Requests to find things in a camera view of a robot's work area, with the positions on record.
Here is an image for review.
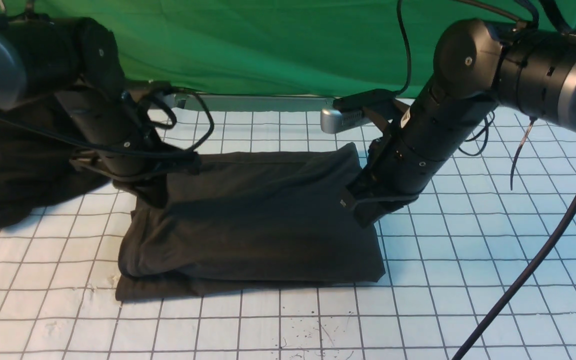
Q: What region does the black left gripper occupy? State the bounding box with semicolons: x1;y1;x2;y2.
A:
70;149;201;208

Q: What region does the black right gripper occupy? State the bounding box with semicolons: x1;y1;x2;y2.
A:
339;170;419;228

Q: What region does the gray long-sleeve top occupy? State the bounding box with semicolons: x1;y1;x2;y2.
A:
115;143;386;302

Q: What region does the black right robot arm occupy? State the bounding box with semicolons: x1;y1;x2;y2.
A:
333;18;576;227

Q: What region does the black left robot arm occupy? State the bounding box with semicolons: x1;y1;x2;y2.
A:
0;13;201;208

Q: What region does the gray metal table slot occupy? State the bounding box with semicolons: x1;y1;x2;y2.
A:
199;93;335;112

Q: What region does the black crumpled garment pile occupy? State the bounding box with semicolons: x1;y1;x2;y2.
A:
0;121;109;229

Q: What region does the green backdrop cloth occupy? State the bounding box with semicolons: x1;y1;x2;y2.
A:
0;0;576;98

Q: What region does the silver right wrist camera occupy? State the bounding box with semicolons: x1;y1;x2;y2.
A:
320;88;397;134

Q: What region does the black right camera cable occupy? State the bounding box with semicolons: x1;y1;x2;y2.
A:
393;0;414;98

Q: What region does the thick black right cable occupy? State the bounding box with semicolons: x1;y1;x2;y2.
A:
450;135;576;360

